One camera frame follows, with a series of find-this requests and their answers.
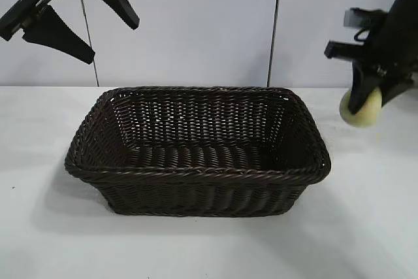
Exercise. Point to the pale yellow egg yolk pastry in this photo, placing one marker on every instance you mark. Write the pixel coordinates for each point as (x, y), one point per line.
(370, 116)

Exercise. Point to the dark brown woven basket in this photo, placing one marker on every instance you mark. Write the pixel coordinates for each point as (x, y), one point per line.
(196, 190)

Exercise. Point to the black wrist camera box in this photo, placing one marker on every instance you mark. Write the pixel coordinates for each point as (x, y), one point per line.
(359, 17)

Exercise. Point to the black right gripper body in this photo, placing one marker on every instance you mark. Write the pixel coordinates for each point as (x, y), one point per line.
(398, 50)

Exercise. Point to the thin vertical metal strip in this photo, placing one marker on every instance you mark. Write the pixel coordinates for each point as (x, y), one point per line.
(272, 47)
(95, 74)

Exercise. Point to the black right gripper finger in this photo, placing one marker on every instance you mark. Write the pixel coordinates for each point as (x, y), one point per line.
(396, 88)
(362, 89)

